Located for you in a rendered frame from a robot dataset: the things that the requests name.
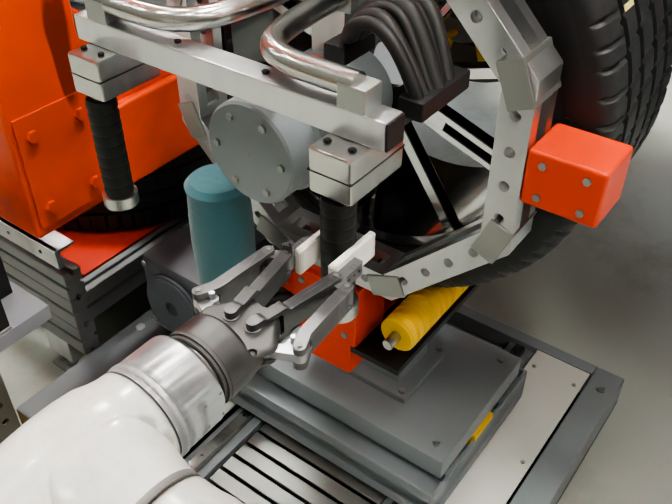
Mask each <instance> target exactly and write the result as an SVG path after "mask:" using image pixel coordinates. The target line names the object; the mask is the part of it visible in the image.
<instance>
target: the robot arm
mask: <svg viewBox="0 0 672 504"><path fill-rule="evenodd" d="M320 246H321V245H320V229H319V230H318V231H317V232H316V233H315V234H313V235H312V236H311V237H310V236H305V237H302V238H301V239H300V240H299V241H298V242H296V243H295V244H294V245H292V244H291V243H289V242H285V243H282V244H281V251H278V250H275V248H274V247H273V246H271V245H266V246H264V247H262V248H261V249H259V250H258V251H256V252H255V253H253V254H252V255H251V256H249V257H248V258H246V259H245V260H243V261H242V262H240V263H239V264H237V265H236V266H234V267H233V268H231V269H230V270H228V271H227V272H225V273H224V274H222V275H221V276H219V277H218V278H216V279H215V280H213V281H211V282H208V283H205V284H203V285H200V286H197V287H194V288H193V289H192V298H193V305H194V311H195V313H197V314H198V315H195V316H193V317H192V318H190V319H189V320H188V321H187V322H185V323H184V324H183V325H182V326H180V327H179V328H178V329H176V330H175V331H174V332H173V333H171V334H170V335H169V336H163V335H159V336H156V337H153V338H151V339H150V340H149V341H147V342H146V343H145V344H143V345H142V346H141V347H140V348H138V349H137V350H136V351H134V352H133V353H132V354H131V355H129V356H128V357H127V358H125V359H124V360H123V361H121V362H120V363H119V364H116V365H114V366H113V367H112V368H110V369H109V370H108V372H107V373H106V374H104V375H103V376H101V377H100V378H98V379H97V380H95V381H93V382H91V383H89V384H87V385H85V386H82V387H79V388H76V389H74V390H71V391H69V392H68V393H66V394H65V395H63V396H61V397H60V398H58V399H57V400H55V401H53V402H52V403H50V404H49V405H48V406H46V407H45V408H44V409H42V410H41V411H39V412H38V413H37V414H35V415H34V416H33V417H31V418H30V419H29V420H28V421H26V422H25V423H24V424H23V425H21V426H20V427H19V428H18V429H17V430H16V431H15V432H13V433H12V434H11V435H10V436H9V437H8V438H6V439H5V440H4V441H3V442H2V443H1V444H0V504H244V503H242V502H241V501H239V500H238V499H237V498H235V497H233V496H232V495H230V494H228V493H225V492H224V491H222V490H220V489H218V488H217V487H215V486H214V485H212V484H211V483H210V482H208V481H207V480H205V479H204V478H203V477H201V476H200V475H199V474H198V473H197V472H196V471H195V470H193V469H192V468H191V467H190V465H189V464H188V463H187V462H186V461H185V460H184V459H183V458H182V457H183V456H185V455H186V454H187V453H188V452H189V450H190V448H191V447H192V446H193V445H195V444H196V443H197V442H198V441H199V440H200V439H201V438H202V437H203V436H204V435H205V434H206V433H207V432H209V431H210V430H211V429H212V428H213V427H214V426H215V425H216V424H217V423H218V422H219V421H220V420H221V419H222V418H223V416H224V414H225V410H226V403H227V402H228V401H230V400H231V399H232V398H233V397H234V396H235V395H236V394H237V393H238V392H239V391H240V390H242V389H243V388H244V387H245V386H246V385H247V384H248V383H249V382H250V381H251V379H252V378H253V377H254V375H255V374H256V372H257V371H258V370H259V369H260V368H262V367H264V366H267V365H270V364H272V363H274V362H275V361H276V360H277V359H278V360H284V361H290V362H293V365H294V368H295V369H296V370H304V369H305V368H306V367H307V365H308V362H309V359H310V356H311V353H312V352H313V351H314V350H315V349H316V347H317V346H318V345H319V344H320V343H321V342H322V341H323V340H324V339H325V338H326V336H327V335H328V334H329V333H330V332H331V331H332V330H333V329H334V328H335V327H336V325H337V324H338V323H339V322H340V321H341V320H342V319H343V318H344V317H345V315H346V314H347V313H348V312H349V311H350V310H351V309H352V308H353V284H352V283H353V282H354V281H355V280H356V279H357V278H358V277H359V276H361V274H362V266H363V265H364V264H366V263H367V262H368V261H369V260H370V259H371V258H372V257H373V256H374V255H375V233H374V232H372V231H369V232H368V233H367V234H365V235H364V236H363V237H362V238H361V239H359V240H358V241H357V242H356V243H355V244H354V245H353V246H352V247H350V248H349V249H348V250H346V251H345V252H344V253H343V254H342V255H340V256H339V257H338V258H337V259H336V260H335V261H333V262H332V263H331V264H330V265H329V266H328V275H327V276H325V277H323V278H322V279H320V280H319V281H317V282H315V283H314V284H312V285H310V286H309V287H307V288H306V289H304V290H302V291H301V292H299V293H297V294H296V295H294V296H293V297H291V298H289V299H288V300H286V301H284V302H283V303H281V302H280V301H278V302H276V303H274V304H273V305H271V306H269V307H268V308H266V307H265V305H266V304H267V303H268V302H269V301H270V299H271V298H272V297H273V296H274V295H275V293H276V292H277V291H278V290H279V289H280V288H281V286H282V285H283V284H284V283H285V282H286V280H287V279H288V278H289V277H290V276H291V274H292V273H293V272H294V268H295V270H296V273H298V274H300V275H301V274H303V273H304V272H305V271H306V270H307V269H308V268H310V267H311V266H312V265H313V264H314V263H315V262H317V261H318V260H319V259H320V258H321V255H320ZM262 262H263V264H261V263H262ZM234 298H235V299H234ZM232 299H234V300H233V301H231V300H232ZM309 317H310V318H309ZM308 318H309V319H308ZM306 319H308V320H307V321H306V322H305V323H304V324H303V325H302V326H301V328H300V329H299V331H298V332H297V335H295V334H292V335H290V339H288V341H287V342H286V343H284V344H280V340H282V339H283V338H285V337H286V336H288V335H289V333H290V332H291V330H292V328H294V327H295V326H297V325H298V324H300V323H302V322H303V321H305V320H306Z"/></svg>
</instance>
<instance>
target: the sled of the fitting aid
mask: <svg viewBox="0 0 672 504"><path fill-rule="evenodd" d="M526 374H527V370H524V369H522V368H519V372H518V375H517V376H516V378H515V379H514V380H513V382H512V383H511V384H510V386H509V387H508V388H507V390H506V391H505V392H504V394H503V395H502V396H501V398H500V399H499V400H498V402H497V403H496V404H495V406H494V407H493V408H492V410H491V411H490V412H489V414H488V415H487V416H486V418H485V419H484V421H483V422H482V423H481V425H480V426H479V427H478V429H477V430H476V431H475V433H474V434H473V435H472V437H471V438H470V439H469V441H468V442H467V443H466V445H465V446H464V447H463V449H462V450H461V451H460V453H459V454H458V455H457V457H456V458H455V459H454V461H453V462H452V463H451V465H450V466H449V467H448V469H447V470H446V472H445V473H444V474H443V476H442V477H441V478H438V477H436V476H435V475H433V474H431V473H429V472H428V471H426V470H424V469H423V468H421V467H419V466H417V465H416V464H414V463H412V462H411V461H409V460H407V459H405V458H404V457H402V456H400V455H398V454H397V453H395V452H393V451H392V450H390V449H388V448H386V447H385V446H383V445H381V444H380V443H378V442H376V441H374V440H373V439H371V438H369V437H368V436H366V435H364V434H362V433H361V432H359V431H357V430H356V429H354V428H352V427H350V426H349V425H347V424H345V423H343V422H342V421H340V420H338V419H337V418H335V417H333V416H331V415H330V414H328V413H326V412H325V411H323V410H321V409H319V408H318V407H316V406H314V405H313V404H311V403H309V402H307V401H306V400H304V399H302V398H301V397H299V396H297V395H295V394H294V393H292V392H290V391H288V390H287V389H285V388H283V387H282V386H280V385H278V384H276V383H275V382H273V381H271V380H270V379H268V378H266V377H264V376H263V375H262V368H260V369H259V370H258V371H257V372H256V374H255V375H254V377H253V378H252V379H251V381H250V382H249V383H248V384H247V385H246V386H245V387H244V388H243V389H242V390H240V391H239V392H238V393H237V394H236V395H235V396H234V397H233V398H232V399H231V401H233V402H234V403H236V404H238V405H239V406H241V407H243V408H244V409H246V410H247V411H249V412H251V413H252V414H254V415H256V416H257V417H259V418H260V419H262V420H264V421H265V422H267V423H269V424H270V425H272V426H273V427H275V428H277V429H278V430H280V431H282V432H283V433H285V434H286V435H288V436H290V437H291V438H293V439H295V440H296V441H298V442H299V443H301V444H303V445H304V446H306V447H307V448H309V449H311V450H312V451H314V452H316V453H317V454H319V455H320V456H322V457H324V458H325V459H327V460H329V461H330V462H332V463H333V464H335V465H337V466H338V467H340V468H342V469H343V470H345V471H346V472H348V473H350V474H351V475H353V476H355V477H356V478H358V479H359V480H361V481H363V482H364V483H366V484H368V485H369V486H371V487H372V488H374V489H376V490H377V491H379V492H381V493H382V494H384V495H385V496H387V497H389V498H390V499H392V500H394V501H395V502H397V503H398V504H445V502H446V501H447V499H448V498H449V497H450V495H451V494H452V492H453V491H454V490H455V488H456V487H457V485H458V484H459V483H460V481H461V480H462V478H463V477H464V476H465V474H466V473H467V472H468V470H469V469H470V467H471V466H472V465H473V463H474V462H475V460H476V459H477V458H478V456H479V455H480V453H481V452H482V451H483V449H484V448H485V447H486V445H487V444H488V442H489V441H490V440H491V438H492V437H493V435H494V434H495V433H496V431H497V430H498V428H499V427H500V426H501V424H502V423H503V421H504V420H505V419H506V417H507V416H508V415H509V413H510V412H511V410H512V409H513V408H514V406H515V405H516V403H517V402H518V401H519V399H520V398H521V396H522V393H523V388H524V383H525V379H526Z"/></svg>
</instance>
